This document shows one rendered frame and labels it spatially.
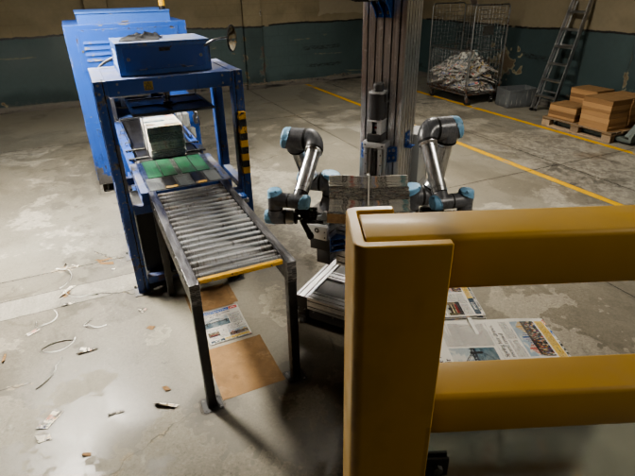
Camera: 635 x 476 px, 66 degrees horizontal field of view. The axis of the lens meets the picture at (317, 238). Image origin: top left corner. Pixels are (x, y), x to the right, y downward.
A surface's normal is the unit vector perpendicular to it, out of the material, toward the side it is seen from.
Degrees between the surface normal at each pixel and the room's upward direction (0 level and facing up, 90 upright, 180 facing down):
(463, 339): 0
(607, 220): 0
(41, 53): 90
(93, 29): 90
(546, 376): 0
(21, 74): 90
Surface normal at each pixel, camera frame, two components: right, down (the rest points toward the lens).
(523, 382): -0.02, -0.89
